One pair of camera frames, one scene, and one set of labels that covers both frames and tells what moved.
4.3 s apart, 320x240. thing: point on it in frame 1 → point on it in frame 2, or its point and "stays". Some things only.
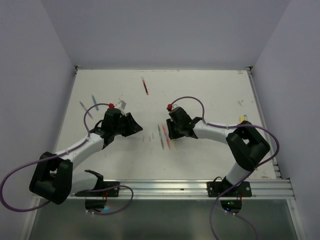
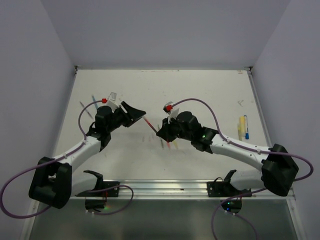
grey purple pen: (85, 109) stays
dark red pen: (145, 87) → (150, 124)
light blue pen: (95, 102) stays
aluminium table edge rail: (232, 190) stays
